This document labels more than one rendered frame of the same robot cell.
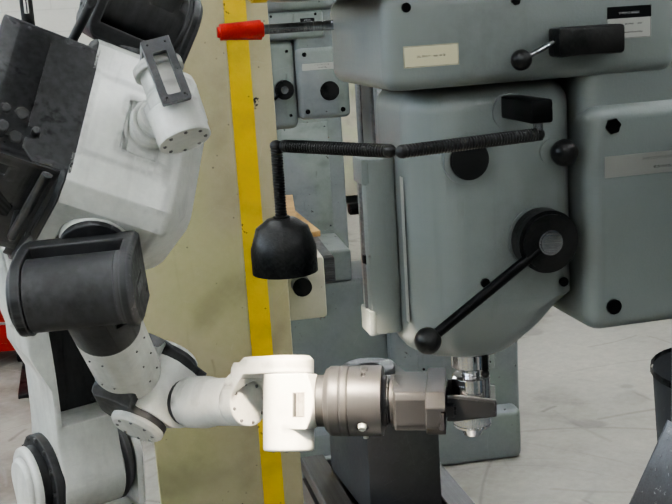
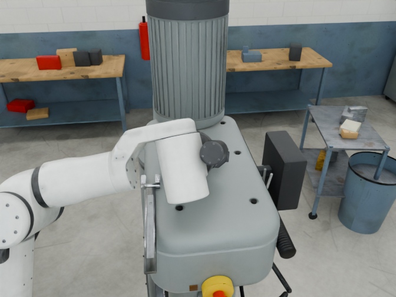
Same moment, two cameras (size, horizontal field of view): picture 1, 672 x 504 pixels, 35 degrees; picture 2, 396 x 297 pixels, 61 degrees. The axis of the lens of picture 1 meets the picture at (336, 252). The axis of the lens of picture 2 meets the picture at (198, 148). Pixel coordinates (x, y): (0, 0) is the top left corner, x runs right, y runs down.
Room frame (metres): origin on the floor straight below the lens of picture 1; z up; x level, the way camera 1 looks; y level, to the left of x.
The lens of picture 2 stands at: (1.20, 0.46, 2.33)
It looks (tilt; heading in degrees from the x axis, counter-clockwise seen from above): 33 degrees down; 276
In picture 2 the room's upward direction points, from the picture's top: straight up
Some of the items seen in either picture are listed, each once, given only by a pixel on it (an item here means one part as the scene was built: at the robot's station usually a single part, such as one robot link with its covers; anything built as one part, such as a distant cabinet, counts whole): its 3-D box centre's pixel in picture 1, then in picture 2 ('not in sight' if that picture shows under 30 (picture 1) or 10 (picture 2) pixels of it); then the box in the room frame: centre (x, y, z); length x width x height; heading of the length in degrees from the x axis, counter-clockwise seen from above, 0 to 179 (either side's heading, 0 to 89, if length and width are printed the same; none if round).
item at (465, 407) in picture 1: (470, 409); not in sight; (1.22, -0.15, 1.23); 0.06 x 0.02 x 0.03; 83
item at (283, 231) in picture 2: not in sight; (256, 183); (1.12, -0.22, 1.79); 0.45 x 0.04 x 0.04; 103
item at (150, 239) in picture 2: not in sight; (150, 215); (1.33, 0.02, 1.89); 0.24 x 0.04 x 0.01; 102
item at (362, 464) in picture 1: (380, 431); not in sight; (1.66, -0.06, 1.03); 0.22 x 0.12 x 0.20; 16
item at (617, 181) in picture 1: (614, 198); not in sight; (1.29, -0.35, 1.47); 0.24 x 0.19 x 0.26; 13
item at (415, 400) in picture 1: (398, 402); not in sight; (1.26, -0.07, 1.23); 0.13 x 0.12 x 0.10; 173
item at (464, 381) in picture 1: (470, 377); not in sight; (1.25, -0.16, 1.26); 0.05 x 0.05 x 0.01
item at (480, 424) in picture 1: (471, 402); not in sight; (1.25, -0.16, 1.23); 0.05 x 0.05 x 0.06
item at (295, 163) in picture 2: not in sight; (282, 169); (0.99, -0.52, 1.62); 0.20 x 0.09 x 0.21; 103
